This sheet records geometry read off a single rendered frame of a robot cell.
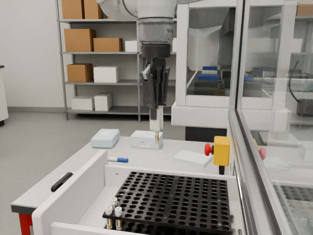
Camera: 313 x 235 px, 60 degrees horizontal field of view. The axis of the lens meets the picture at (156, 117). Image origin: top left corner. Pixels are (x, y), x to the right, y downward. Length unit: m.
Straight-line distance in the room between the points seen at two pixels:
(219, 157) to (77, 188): 0.44
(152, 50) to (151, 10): 0.09
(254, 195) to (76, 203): 0.36
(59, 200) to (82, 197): 0.09
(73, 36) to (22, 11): 1.19
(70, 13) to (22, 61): 1.41
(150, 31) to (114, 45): 3.69
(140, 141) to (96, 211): 0.58
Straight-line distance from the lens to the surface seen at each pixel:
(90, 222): 0.62
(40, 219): 0.50
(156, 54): 0.69
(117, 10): 0.80
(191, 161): 1.02
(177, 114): 1.33
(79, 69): 4.51
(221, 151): 0.83
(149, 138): 1.16
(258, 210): 0.38
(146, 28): 0.69
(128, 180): 0.62
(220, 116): 1.32
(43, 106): 5.37
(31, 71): 5.35
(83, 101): 4.64
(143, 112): 4.33
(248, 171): 0.48
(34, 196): 0.91
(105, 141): 1.19
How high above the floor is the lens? 1.19
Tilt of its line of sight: 15 degrees down
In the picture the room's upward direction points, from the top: straight up
